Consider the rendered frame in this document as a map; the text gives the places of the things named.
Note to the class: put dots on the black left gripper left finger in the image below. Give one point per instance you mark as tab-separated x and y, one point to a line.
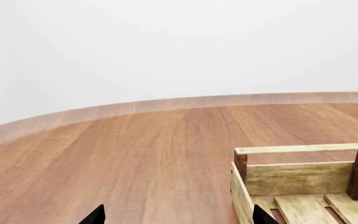
95	217

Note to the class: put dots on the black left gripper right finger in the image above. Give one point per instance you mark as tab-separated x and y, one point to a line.
261	217

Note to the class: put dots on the wooden slatted crate tray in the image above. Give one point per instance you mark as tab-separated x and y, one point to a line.
294	179

